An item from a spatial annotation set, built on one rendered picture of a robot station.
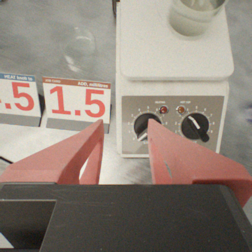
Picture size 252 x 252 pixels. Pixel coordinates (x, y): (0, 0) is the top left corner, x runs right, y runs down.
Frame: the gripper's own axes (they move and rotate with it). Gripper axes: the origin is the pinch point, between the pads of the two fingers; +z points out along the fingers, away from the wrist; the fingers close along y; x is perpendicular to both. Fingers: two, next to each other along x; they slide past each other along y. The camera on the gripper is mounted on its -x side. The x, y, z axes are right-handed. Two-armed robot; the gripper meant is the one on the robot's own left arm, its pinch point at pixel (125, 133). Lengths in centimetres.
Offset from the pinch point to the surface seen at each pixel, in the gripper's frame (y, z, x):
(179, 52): -5.6, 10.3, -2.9
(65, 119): 8.8, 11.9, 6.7
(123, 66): 0.2, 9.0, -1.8
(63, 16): 10.6, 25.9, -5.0
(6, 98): 16.6, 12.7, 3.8
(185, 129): -6.9, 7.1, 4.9
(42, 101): 12.4, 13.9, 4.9
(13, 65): 17.8, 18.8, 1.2
